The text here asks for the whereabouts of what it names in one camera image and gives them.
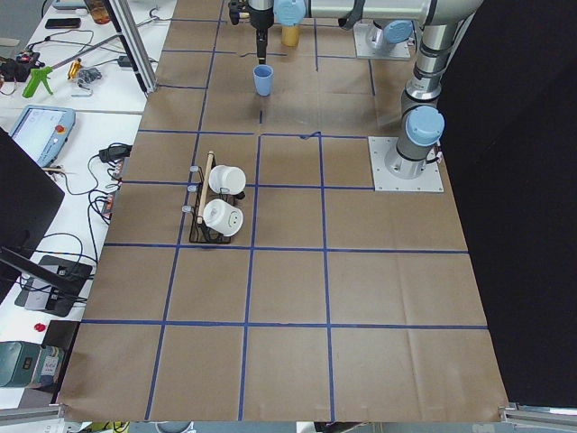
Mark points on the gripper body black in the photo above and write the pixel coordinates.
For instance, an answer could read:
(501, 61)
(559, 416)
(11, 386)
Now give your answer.
(260, 19)

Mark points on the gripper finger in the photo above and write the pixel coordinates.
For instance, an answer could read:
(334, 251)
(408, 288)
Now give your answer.
(261, 45)

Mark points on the light blue plastic cup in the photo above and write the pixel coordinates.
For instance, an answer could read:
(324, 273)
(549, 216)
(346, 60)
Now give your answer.
(263, 76)

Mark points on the bamboo chopstick holder cup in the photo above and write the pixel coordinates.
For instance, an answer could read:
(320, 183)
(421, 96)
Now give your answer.
(290, 35)

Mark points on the white mug far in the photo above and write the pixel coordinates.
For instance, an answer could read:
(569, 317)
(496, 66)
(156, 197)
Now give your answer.
(227, 180)

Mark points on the white mug smiley face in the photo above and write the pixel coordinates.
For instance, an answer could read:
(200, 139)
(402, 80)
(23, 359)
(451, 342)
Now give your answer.
(224, 218)

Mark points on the black power adapter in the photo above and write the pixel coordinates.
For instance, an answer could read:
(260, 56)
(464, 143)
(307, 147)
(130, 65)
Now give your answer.
(114, 152)

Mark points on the black smartphone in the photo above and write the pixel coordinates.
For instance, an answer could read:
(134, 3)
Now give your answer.
(63, 23)

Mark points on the grabber reach tool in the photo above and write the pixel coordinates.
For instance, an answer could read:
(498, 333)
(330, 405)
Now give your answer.
(94, 45)

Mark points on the green glue gun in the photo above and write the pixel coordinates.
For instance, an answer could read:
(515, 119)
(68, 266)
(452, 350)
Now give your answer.
(37, 77)

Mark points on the teach pendant blue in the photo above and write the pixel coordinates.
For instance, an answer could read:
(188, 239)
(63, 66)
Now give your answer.
(41, 131)

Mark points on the black monitor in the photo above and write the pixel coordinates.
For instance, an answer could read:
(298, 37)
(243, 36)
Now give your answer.
(30, 199)

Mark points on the monitor stand base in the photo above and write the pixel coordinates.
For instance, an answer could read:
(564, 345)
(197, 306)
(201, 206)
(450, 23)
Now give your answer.
(53, 286)

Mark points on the green metal box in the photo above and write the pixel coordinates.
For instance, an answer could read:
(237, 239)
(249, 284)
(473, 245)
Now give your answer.
(18, 361)

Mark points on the aluminium frame post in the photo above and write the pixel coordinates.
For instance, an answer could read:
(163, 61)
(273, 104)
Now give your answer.
(125, 25)

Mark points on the black wire cup rack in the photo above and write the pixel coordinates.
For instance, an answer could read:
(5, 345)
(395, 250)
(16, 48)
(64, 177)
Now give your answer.
(202, 194)

